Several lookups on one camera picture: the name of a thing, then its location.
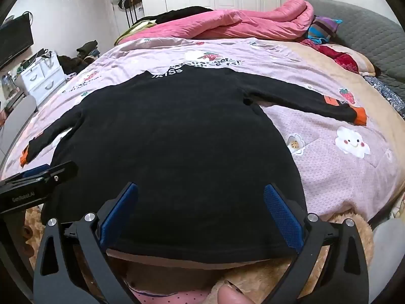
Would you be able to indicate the green blanket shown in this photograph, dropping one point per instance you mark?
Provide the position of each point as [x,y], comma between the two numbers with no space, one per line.
[133,31]

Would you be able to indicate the blue floral cloth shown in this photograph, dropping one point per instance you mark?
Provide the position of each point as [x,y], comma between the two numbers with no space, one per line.
[389,96]

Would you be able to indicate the pink duvet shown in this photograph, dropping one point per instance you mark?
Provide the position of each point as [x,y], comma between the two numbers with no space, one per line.
[240,22]

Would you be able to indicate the pile of dark clothes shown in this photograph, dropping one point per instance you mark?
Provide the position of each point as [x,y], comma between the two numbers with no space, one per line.
[82,57]

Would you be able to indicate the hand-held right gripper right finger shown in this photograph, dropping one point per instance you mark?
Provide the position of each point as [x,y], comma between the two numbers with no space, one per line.
[281,218]

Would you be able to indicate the grey chair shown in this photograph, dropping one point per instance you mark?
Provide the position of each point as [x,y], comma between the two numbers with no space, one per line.
[15,123]

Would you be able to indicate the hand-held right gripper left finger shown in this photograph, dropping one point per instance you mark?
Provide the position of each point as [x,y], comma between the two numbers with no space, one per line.
[120,215]

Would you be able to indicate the black sweater with orange cuffs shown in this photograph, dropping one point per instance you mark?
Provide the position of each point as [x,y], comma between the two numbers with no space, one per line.
[174,148]

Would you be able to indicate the beige pillow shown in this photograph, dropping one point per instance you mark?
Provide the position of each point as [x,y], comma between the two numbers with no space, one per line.
[360,60]

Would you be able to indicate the pink strawberry printed quilt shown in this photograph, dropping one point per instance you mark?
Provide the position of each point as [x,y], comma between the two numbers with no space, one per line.
[332,171]

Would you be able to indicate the black clothes heap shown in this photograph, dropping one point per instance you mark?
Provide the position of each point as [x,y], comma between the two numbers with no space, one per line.
[177,14]

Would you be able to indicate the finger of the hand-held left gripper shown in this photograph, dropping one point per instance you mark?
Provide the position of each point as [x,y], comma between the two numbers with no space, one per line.
[33,171]
[60,172]

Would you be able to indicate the brown plush toy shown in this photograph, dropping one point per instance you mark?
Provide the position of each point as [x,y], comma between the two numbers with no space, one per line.
[262,278]

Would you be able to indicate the white drawer cabinet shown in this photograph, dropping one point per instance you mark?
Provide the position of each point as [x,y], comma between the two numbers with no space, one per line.
[41,76]

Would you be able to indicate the striped colourful pillow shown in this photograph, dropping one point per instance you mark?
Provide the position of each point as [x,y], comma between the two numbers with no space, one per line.
[322,30]

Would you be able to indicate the black monitor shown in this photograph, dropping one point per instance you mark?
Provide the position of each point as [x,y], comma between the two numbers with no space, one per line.
[14,44]

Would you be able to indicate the red floral cloth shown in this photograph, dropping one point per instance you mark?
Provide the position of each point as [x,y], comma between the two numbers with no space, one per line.
[335,55]

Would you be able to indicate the pink dotted cloth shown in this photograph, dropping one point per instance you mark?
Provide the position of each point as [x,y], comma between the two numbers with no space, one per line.
[177,297]

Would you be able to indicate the grey quilted headboard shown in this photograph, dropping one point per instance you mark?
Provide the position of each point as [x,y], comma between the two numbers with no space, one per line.
[364,31]

